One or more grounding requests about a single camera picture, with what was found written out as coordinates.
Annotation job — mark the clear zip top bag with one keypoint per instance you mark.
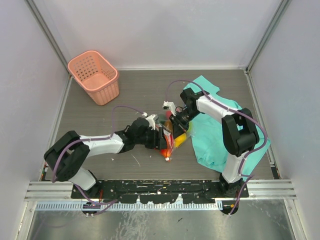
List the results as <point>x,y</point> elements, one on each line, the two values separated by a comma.
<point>170,137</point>

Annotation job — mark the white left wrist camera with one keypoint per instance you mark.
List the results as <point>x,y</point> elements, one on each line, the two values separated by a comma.
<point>153,121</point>

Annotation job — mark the pink plastic basket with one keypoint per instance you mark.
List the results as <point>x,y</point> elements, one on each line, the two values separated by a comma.
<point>96,76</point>

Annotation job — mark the brown fake kiwi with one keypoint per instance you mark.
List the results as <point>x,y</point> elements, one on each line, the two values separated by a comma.
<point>168,126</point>

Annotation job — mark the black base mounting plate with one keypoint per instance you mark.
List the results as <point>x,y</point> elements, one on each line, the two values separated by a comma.
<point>163,191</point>

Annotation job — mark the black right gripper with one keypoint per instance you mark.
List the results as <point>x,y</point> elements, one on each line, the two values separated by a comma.
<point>178,127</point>

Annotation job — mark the red yellow fake mango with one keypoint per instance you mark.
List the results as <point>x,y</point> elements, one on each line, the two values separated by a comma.
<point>167,152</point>

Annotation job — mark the green fake apple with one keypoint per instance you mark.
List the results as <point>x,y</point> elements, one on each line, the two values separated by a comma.
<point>190,127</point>

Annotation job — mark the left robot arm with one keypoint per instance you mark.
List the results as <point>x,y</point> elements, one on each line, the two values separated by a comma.
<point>67,155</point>

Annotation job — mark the yellow fake pear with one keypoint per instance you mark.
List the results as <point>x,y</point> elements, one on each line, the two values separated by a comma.
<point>180,140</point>

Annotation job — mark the white slotted cable duct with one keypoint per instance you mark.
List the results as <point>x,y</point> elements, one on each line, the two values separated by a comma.
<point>83,206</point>

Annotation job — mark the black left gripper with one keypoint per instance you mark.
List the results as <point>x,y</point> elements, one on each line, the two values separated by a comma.
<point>159,143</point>

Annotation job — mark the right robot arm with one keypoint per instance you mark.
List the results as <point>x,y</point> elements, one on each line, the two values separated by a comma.
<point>239,132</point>

